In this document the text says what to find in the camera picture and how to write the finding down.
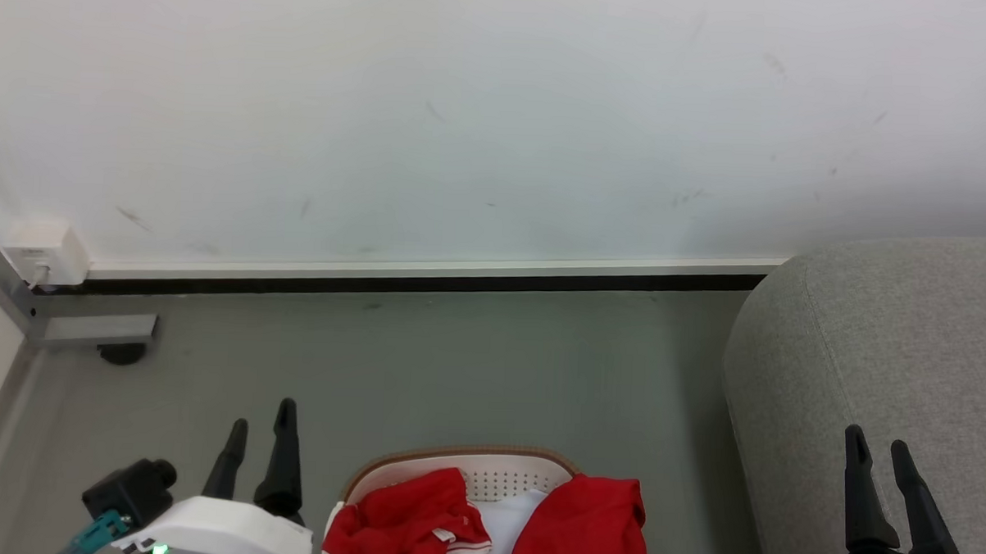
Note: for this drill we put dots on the grey upholstered seat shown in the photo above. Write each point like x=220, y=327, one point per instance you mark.
x=868, y=339

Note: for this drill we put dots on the white and black baseboard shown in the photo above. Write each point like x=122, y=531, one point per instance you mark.
x=427, y=276

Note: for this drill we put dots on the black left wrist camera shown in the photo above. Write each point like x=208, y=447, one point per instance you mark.
x=129, y=487

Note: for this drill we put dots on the white wall outlet box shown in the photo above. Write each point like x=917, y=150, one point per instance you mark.
x=51, y=249

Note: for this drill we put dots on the black round frame foot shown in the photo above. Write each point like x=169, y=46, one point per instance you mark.
x=121, y=353

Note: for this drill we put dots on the pale white cloth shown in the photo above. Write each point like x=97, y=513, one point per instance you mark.
x=504, y=536

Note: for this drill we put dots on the white laundry basket brown rim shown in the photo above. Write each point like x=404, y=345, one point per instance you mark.
x=498, y=476

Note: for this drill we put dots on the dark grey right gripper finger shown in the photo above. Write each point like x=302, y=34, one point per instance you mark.
x=869, y=511
x=921, y=513

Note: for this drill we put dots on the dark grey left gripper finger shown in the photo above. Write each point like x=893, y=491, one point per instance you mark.
x=283, y=466
x=227, y=464

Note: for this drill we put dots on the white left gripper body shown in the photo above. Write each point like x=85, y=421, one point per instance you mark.
x=230, y=532

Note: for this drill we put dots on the red and white jersey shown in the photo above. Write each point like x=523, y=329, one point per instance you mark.
x=583, y=526

